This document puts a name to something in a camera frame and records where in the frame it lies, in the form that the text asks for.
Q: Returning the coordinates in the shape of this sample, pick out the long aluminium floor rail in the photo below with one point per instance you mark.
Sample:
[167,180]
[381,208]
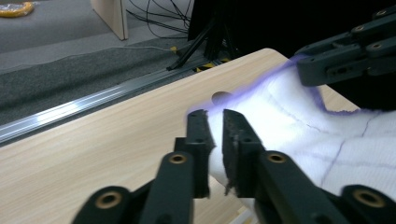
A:
[77,107]

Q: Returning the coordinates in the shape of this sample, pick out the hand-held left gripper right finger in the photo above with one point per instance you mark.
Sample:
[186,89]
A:
[239,146]

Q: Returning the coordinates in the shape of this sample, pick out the yellow round object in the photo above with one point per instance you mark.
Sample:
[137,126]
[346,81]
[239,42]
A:
[15,8]

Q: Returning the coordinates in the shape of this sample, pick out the black metal stand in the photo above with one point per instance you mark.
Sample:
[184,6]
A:
[211,40]

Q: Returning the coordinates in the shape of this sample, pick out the round grey table grommet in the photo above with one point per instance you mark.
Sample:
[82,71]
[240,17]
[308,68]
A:
[221,97]

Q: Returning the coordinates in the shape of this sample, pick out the yellow and black tape strip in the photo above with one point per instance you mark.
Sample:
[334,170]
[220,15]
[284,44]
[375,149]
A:
[210,66]

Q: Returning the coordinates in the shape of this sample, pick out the black curtain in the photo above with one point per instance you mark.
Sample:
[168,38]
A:
[280,21]

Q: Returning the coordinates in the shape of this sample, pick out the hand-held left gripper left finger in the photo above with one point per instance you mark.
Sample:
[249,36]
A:
[199,146]

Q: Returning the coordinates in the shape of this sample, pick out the white cloth with purple trim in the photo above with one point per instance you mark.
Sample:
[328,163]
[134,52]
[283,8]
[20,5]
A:
[311,130]

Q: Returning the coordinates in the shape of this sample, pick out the small yellow tape piece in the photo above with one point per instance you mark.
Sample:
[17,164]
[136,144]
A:
[173,48]

